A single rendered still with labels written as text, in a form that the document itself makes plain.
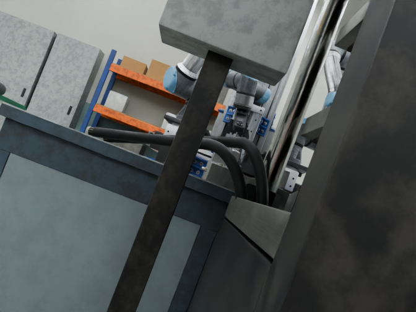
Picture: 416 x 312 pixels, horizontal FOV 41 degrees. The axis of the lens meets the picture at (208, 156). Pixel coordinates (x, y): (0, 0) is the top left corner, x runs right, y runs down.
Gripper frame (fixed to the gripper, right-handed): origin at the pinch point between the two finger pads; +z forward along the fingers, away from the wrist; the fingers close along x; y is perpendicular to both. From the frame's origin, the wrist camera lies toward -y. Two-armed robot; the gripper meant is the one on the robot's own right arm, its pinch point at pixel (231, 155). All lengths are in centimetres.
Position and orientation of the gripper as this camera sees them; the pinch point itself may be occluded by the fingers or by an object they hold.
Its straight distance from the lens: 219.7
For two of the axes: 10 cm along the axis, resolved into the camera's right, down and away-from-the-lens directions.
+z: -2.3, 9.7, 0.9
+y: 0.0, -0.9, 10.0
